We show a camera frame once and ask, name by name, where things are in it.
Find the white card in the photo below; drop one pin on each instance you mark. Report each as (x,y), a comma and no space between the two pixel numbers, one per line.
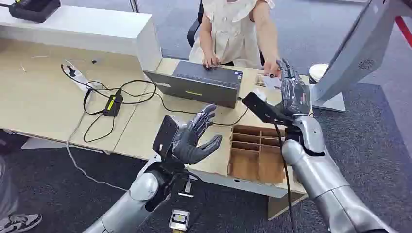
(273,82)

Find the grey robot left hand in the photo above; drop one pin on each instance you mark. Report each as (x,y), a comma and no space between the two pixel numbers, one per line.
(188,146)

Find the white desk riser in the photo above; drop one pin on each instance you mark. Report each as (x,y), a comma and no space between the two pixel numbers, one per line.
(80,30)

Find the grey monitor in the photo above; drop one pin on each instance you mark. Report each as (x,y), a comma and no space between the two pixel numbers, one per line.
(357,51)

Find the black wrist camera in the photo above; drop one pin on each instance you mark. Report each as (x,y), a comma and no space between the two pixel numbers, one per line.
(262,109)
(164,136)

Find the person's right hand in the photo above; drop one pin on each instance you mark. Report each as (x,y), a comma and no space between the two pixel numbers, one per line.
(211,61)

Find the black office chair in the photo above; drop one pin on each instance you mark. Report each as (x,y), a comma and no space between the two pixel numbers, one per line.
(194,30)

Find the black desk device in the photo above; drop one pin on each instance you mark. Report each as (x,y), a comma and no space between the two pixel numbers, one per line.
(33,9)

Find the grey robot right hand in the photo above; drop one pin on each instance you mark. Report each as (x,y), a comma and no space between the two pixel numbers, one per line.
(294,95)

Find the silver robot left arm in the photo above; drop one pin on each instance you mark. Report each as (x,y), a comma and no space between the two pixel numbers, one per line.
(135,202)

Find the small square floor device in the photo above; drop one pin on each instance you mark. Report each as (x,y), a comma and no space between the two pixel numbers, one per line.
(179,220)

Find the person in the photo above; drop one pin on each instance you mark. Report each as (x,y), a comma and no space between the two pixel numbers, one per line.
(231,30)

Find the dark grey laptop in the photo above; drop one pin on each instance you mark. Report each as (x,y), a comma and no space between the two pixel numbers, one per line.
(199,85)

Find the white round object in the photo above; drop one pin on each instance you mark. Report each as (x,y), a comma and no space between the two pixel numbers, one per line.
(317,72)

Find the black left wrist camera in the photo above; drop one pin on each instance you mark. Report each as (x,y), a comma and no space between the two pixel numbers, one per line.
(164,136)

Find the stack of cards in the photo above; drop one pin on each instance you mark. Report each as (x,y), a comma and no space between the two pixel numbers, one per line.
(259,80)

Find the black power adapter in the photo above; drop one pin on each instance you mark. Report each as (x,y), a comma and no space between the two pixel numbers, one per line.
(112,105)

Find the black and white shoe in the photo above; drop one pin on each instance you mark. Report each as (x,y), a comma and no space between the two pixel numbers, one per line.
(19,222)

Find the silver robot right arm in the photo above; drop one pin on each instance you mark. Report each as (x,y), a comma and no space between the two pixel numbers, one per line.
(325,183)

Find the white power strip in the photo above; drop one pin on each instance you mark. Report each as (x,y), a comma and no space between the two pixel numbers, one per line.
(80,77)

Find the person's left hand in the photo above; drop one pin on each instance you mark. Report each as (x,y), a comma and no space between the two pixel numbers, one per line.
(271,68)

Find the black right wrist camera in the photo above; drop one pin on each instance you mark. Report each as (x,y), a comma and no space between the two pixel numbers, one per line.
(262,109)

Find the wooden card box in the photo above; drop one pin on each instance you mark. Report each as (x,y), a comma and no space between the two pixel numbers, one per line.
(256,154)

